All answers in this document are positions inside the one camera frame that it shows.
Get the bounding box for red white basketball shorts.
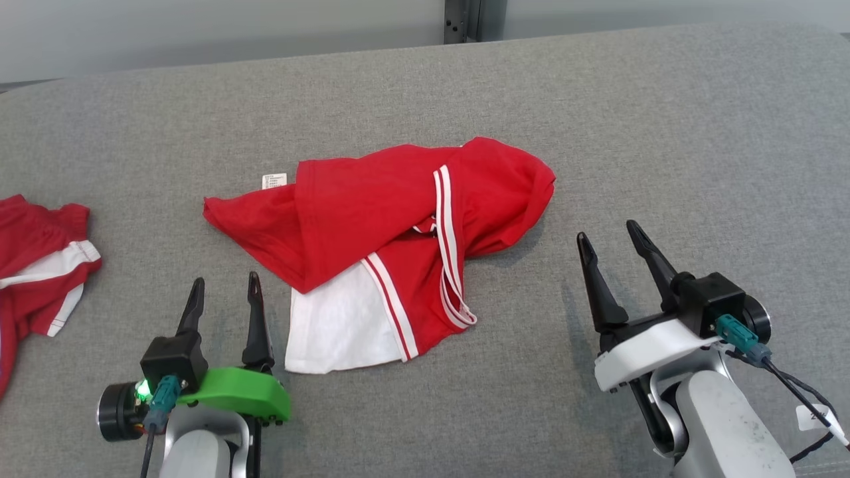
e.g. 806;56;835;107
0;194;103;403

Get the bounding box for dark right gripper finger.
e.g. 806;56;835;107
576;232;630;333
626;220;679;313

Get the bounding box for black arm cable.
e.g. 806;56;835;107
138;375;182;478
715;314;850;465

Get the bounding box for white cable label tag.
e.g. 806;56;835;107
796;402;835;432

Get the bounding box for dark metal post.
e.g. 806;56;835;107
444;0;509;45

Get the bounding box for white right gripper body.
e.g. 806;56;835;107
594;311;722;393

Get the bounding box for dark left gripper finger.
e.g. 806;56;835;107
242;272;276;370
176;278;205;337

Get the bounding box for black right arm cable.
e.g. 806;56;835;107
715;314;850;465

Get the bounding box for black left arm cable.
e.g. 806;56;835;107
138;375;182;478

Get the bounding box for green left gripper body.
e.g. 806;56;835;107
176;367;292;426

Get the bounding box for red white basketball jersey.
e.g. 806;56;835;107
203;136;556;374

